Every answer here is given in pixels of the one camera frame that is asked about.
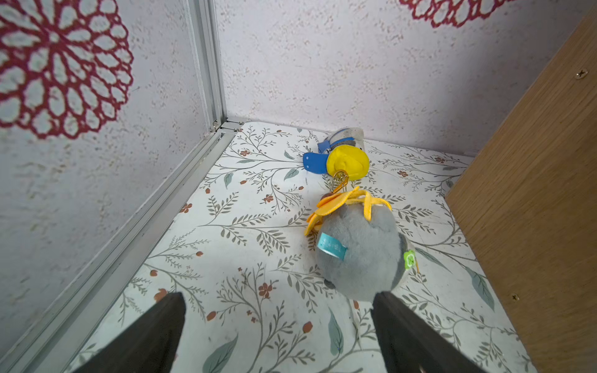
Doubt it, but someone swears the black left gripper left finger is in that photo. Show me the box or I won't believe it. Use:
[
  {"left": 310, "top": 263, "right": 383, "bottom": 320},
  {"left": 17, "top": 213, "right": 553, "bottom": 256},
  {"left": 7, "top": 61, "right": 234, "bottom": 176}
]
[{"left": 77, "top": 292, "right": 187, "bottom": 372}]

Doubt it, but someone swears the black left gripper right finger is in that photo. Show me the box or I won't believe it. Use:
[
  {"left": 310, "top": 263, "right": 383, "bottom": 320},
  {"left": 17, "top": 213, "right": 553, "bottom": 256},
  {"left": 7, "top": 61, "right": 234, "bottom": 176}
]
[{"left": 371, "top": 292, "right": 483, "bottom": 373}]

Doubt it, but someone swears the wooden three-tier shelf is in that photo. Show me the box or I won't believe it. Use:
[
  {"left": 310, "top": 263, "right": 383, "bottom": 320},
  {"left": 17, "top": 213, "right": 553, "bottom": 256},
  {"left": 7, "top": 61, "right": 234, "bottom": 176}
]
[{"left": 446, "top": 9, "right": 596, "bottom": 372}]

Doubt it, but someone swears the yellow blue toy figure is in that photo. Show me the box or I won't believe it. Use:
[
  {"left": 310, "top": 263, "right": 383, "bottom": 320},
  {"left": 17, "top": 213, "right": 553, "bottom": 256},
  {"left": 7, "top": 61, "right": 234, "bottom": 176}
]
[{"left": 303, "top": 127, "right": 370, "bottom": 181}]

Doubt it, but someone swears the grey plush toy keychain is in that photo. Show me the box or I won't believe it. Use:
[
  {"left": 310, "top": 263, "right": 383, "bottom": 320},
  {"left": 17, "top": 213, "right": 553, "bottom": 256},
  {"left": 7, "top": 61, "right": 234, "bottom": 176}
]
[{"left": 305, "top": 187, "right": 418, "bottom": 302}]

